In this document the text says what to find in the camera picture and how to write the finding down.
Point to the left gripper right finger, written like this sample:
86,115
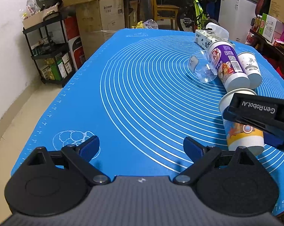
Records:
231,183

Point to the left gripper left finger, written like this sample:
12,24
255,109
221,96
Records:
52,182

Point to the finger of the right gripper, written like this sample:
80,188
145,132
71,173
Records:
247,136
264,113

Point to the blue beach print paper cup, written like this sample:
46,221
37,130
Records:
226,100

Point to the white grey print paper cup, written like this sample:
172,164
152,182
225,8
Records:
249,63

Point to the purple labelled paper cup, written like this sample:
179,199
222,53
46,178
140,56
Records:
223,56

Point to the clear plastic cup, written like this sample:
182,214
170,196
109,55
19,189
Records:
201,67

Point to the dark wooden side table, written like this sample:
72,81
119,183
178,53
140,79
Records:
274,56

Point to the green white carton box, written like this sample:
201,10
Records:
267,27

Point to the white tissue box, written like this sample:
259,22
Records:
212,33

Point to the white chest freezer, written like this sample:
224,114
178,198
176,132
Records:
235,16

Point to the green black bicycle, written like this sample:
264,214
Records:
192,14

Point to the black metal shelf rack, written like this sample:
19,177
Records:
52,60

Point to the wooden chair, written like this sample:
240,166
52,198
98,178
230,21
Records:
162,12

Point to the clear plastic bag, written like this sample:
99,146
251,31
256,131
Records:
150,24

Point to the red white appliance box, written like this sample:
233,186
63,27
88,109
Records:
74,41

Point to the yellow toy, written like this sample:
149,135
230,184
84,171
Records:
140,25

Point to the lower cardboard box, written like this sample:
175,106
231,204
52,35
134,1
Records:
97,21

